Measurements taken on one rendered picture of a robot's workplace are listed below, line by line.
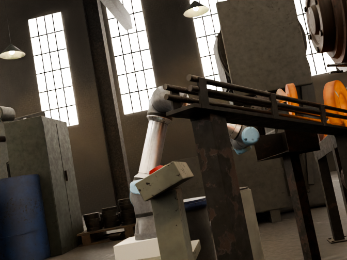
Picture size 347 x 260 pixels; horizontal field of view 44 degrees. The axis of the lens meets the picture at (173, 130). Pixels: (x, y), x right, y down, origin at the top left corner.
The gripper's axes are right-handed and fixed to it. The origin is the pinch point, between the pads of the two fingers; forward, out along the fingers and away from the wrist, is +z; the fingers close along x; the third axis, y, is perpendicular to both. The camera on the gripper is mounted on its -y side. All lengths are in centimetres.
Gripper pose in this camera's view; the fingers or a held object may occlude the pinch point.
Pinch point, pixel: (290, 96)
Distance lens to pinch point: 202.4
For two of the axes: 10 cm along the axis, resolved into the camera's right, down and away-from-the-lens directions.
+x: 1.6, 1.0, 9.8
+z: 8.9, -4.4, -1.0
